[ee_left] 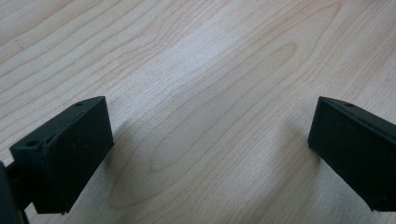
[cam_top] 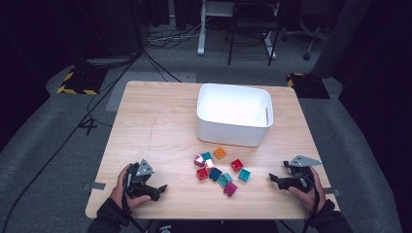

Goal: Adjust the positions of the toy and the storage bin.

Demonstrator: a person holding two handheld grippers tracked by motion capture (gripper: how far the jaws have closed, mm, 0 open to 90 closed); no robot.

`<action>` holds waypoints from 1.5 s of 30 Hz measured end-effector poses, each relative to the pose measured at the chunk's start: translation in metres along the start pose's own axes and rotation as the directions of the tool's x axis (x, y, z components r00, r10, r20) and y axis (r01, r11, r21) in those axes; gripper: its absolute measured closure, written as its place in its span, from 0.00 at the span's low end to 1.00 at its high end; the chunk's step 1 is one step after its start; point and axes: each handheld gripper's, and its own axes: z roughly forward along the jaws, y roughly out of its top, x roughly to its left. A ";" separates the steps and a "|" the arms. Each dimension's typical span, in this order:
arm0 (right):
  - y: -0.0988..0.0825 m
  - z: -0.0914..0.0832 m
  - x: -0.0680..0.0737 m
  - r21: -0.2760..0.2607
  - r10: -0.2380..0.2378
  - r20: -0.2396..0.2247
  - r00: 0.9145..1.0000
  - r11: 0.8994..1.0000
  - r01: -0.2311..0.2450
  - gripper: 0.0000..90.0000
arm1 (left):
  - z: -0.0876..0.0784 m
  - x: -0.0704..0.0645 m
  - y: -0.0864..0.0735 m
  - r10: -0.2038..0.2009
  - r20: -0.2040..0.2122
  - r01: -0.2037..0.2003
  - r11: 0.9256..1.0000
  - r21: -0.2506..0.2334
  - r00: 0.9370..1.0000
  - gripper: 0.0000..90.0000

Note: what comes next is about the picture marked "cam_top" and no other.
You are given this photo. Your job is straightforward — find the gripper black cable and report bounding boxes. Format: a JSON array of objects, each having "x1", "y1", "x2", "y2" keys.
[
  {"x1": 120, "y1": 190, "x2": 145, "y2": 232},
  {"x1": 302, "y1": 181, "x2": 322, "y2": 233}
]

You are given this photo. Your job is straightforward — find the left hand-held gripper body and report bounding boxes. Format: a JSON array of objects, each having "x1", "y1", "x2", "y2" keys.
[{"x1": 123, "y1": 158, "x2": 155, "y2": 199}]

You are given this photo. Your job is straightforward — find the person's right hand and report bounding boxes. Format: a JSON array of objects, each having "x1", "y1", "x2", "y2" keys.
[{"x1": 288, "y1": 166, "x2": 326, "y2": 213}]

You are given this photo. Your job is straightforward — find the bundle of floor cables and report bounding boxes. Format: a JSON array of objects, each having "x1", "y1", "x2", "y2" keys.
[{"x1": 145, "y1": 16, "x2": 203, "y2": 50}]

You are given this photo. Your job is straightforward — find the dark stand with grey base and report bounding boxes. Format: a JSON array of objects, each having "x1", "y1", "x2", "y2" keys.
[{"x1": 74, "y1": 0, "x2": 142, "y2": 69}]

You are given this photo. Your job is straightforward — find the white desk frame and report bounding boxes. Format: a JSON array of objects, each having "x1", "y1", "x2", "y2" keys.
[{"x1": 196, "y1": 0, "x2": 280, "y2": 61}]

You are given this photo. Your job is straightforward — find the dark blue building block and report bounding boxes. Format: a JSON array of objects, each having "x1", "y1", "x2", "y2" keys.
[{"x1": 208, "y1": 167, "x2": 223, "y2": 183}]

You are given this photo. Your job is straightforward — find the person's dark clothing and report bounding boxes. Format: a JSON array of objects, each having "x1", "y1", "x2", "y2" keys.
[{"x1": 149, "y1": 219, "x2": 280, "y2": 233}]

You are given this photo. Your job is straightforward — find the magenta building block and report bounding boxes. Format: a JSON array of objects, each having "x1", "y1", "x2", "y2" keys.
[{"x1": 223, "y1": 182, "x2": 238, "y2": 198}]

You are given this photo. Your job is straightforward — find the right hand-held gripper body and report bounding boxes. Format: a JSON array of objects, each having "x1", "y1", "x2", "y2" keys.
[{"x1": 285, "y1": 154, "x2": 324, "y2": 193}]

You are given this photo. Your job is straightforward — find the white plastic bin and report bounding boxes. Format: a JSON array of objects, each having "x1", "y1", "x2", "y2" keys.
[{"x1": 195, "y1": 83, "x2": 275, "y2": 149}]

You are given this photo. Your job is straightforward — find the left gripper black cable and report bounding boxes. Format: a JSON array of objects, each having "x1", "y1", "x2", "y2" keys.
[{"x1": 120, "y1": 190, "x2": 145, "y2": 232}]

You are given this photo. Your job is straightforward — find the purple building block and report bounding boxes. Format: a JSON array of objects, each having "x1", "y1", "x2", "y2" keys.
[{"x1": 193, "y1": 153, "x2": 206, "y2": 168}]

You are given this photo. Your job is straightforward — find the grey office chair base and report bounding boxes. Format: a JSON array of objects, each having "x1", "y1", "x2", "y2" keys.
[{"x1": 281, "y1": 18, "x2": 329, "y2": 61}]

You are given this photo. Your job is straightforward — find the long black floor cable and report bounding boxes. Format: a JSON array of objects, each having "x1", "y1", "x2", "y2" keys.
[{"x1": 0, "y1": 51, "x2": 144, "y2": 227}]

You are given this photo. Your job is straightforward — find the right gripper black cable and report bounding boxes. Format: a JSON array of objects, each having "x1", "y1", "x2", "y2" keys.
[{"x1": 302, "y1": 181, "x2": 322, "y2": 233}]

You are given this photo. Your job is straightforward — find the grey curtain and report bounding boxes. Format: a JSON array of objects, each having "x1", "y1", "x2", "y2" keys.
[{"x1": 312, "y1": 0, "x2": 372, "y2": 79}]

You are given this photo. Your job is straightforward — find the person's left hand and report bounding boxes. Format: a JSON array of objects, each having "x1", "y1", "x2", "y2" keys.
[{"x1": 110, "y1": 164, "x2": 152, "y2": 210}]

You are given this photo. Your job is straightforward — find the black chair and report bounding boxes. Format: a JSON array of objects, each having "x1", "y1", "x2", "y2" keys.
[{"x1": 225, "y1": 0, "x2": 281, "y2": 67}]

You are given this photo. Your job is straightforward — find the black yellow striped stand base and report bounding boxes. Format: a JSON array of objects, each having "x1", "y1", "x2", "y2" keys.
[
  {"x1": 286, "y1": 73, "x2": 330, "y2": 100},
  {"x1": 56, "y1": 66, "x2": 109, "y2": 96}
]

